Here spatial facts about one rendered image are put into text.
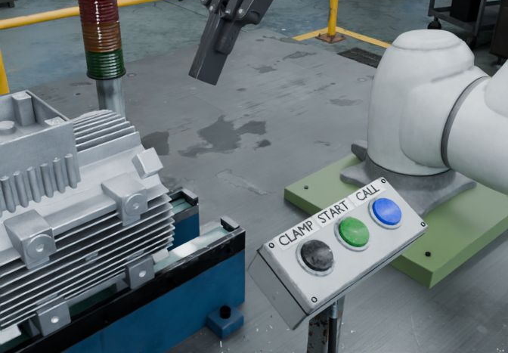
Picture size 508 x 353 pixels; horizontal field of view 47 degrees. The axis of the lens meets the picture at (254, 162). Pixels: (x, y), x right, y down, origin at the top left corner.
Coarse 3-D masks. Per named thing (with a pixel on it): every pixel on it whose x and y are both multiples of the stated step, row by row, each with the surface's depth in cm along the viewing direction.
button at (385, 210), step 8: (376, 200) 56; (384, 200) 56; (376, 208) 56; (384, 208) 56; (392, 208) 56; (376, 216) 55; (384, 216) 55; (392, 216) 55; (400, 216) 56; (392, 224) 55
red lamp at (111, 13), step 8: (80, 0) 88; (88, 0) 87; (96, 0) 87; (104, 0) 87; (112, 0) 88; (80, 8) 89; (88, 8) 88; (96, 8) 88; (104, 8) 88; (112, 8) 89; (80, 16) 90; (88, 16) 88; (96, 16) 88; (104, 16) 88; (112, 16) 89
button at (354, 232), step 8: (344, 224) 53; (352, 224) 53; (360, 224) 54; (344, 232) 52; (352, 232) 53; (360, 232) 53; (368, 232) 53; (344, 240) 52; (352, 240) 52; (360, 240) 52
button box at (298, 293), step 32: (384, 192) 58; (320, 224) 53; (384, 224) 55; (416, 224) 57; (256, 256) 51; (288, 256) 50; (352, 256) 52; (384, 256) 53; (288, 288) 49; (320, 288) 49; (352, 288) 55; (288, 320) 51
